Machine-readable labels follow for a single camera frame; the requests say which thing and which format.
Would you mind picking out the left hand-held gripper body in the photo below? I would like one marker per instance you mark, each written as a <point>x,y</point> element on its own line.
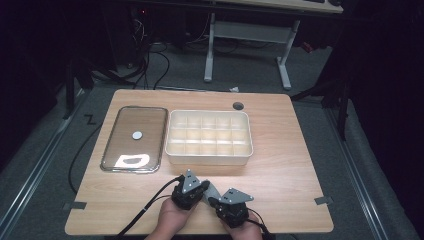
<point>188,191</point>

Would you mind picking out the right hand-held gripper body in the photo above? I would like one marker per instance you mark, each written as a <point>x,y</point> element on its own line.
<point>233,208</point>

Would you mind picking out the clear plastic box lid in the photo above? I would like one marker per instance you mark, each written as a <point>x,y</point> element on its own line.
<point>135,138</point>

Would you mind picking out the white-framed wooden desk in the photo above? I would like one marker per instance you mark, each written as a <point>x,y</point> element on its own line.
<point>250,31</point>

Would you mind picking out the metal floor rail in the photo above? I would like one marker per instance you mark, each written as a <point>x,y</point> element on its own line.
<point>356,173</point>
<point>36,173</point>

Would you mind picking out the black metal stand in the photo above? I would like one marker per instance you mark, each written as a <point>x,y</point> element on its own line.
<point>71,90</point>
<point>336,96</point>

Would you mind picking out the white divided storage box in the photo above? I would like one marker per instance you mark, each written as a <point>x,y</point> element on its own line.
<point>208,138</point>

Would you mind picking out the crumpled white paper scrap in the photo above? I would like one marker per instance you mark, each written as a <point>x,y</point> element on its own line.
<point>234,89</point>

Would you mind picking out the person's left hand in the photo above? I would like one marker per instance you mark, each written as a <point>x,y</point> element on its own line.
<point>171,220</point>

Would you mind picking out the person's right hand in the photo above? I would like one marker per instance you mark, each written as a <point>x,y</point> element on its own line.
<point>246,231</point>

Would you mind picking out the grey tape piece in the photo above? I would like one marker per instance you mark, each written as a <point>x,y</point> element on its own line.
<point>323,200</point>
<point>75,205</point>

